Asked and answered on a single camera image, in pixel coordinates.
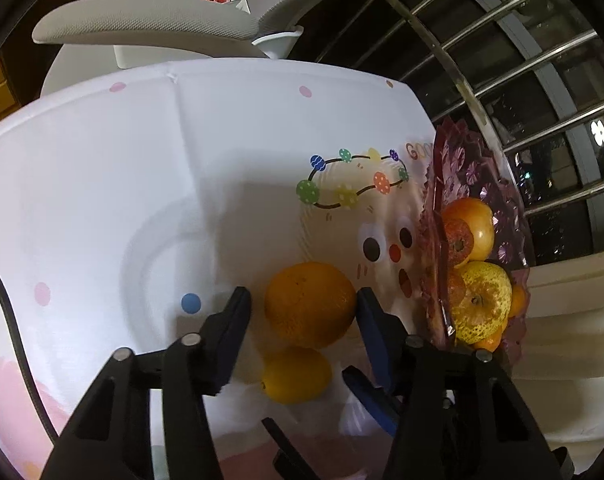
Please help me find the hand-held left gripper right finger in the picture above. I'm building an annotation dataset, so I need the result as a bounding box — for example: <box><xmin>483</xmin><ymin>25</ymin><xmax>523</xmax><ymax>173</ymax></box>
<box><xmin>356</xmin><ymin>287</ymin><xmax>550</xmax><ymax>480</ymax></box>

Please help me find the orange yellow round fruit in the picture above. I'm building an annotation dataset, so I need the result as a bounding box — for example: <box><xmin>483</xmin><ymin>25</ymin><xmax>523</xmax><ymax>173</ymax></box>
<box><xmin>442</xmin><ymin>197</ymin><xmax>496</xmax><ymax>263</ymax></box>

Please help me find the metal window grille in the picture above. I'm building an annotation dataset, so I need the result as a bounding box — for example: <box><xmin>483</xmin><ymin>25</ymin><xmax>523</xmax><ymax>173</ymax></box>
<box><xmin>287</xmin><ymin>0</ymin><xmax>604</xmax><ymax>271</ymax></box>

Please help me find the yellow apple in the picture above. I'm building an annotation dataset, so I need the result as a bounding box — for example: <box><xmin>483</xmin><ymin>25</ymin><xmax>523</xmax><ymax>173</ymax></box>
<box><xmin>452</xmin><ymin>261</ymin><xmax>512</xmax><ymax>345</ymax></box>

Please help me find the red lychee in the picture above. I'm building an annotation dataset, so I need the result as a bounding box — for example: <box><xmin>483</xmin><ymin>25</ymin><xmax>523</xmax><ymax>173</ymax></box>
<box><xmin>447</xmin><ymin>270</ymin><xmax>467</xmax><ymax>311</ymax></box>

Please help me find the printed cartoon tablecloth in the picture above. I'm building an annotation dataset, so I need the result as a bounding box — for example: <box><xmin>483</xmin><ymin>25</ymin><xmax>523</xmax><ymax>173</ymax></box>
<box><xmin>0</xmin><ymin>57</ymin><xmax>482</xmax><ymax>480</ymax></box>

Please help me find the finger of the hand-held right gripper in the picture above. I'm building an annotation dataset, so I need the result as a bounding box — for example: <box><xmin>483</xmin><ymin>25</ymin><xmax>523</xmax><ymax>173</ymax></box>
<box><xmin>342</xmin><ymin>365</ymin><xmax>407</xmax><ymax>436</ymax></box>
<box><xmin>261</xmin><ymin>416</ymin><xmax>323</xmax><ymax>480</ymax></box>

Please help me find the black cable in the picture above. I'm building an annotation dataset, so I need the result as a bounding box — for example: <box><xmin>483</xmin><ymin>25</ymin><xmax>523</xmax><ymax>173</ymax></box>
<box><xmin>0</xmin><ymin>252</ymin><xmax>63</xmax><ymax>443</ymax></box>

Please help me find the orange tangerine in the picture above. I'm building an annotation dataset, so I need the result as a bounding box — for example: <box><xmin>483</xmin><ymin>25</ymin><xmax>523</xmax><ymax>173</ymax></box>
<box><xmin>259</xmin><ymin>346</ymin><xmax>333</xmax><ymax>406</ymax></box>
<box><xmin>264</xmin><ymin>261</ymin><xmax>357</xmax><ymax>351</ymax></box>
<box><xmin>474</xmin><ymin>285</ymin><xmax>526</xmax><ymax>353</ymax></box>
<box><xmin>442</xmin><ymin>217</ymin><xmax>476</xmax><ymax>267</ymax></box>

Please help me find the purple glass fruit plate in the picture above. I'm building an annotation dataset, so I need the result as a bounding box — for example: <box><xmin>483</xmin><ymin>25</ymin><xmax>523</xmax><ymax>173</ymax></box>
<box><xmin>419</xmin><ymin>115</ymin><xmax>535</xmax><ymax>376</ymax></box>

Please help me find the grey office chair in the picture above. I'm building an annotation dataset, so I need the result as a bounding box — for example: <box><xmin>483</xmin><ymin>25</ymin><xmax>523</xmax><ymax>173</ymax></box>
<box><xmin>32</xmin><ymin>0</ymin><xmax>363</xmax><ymax>96</ymax></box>

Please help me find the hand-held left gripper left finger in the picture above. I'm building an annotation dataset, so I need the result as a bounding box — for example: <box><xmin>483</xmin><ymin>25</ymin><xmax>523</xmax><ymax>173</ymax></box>
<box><xmin>42</xmin><ymin>286</ymin><xmax>253</xmax><ymax>480</ymax></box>

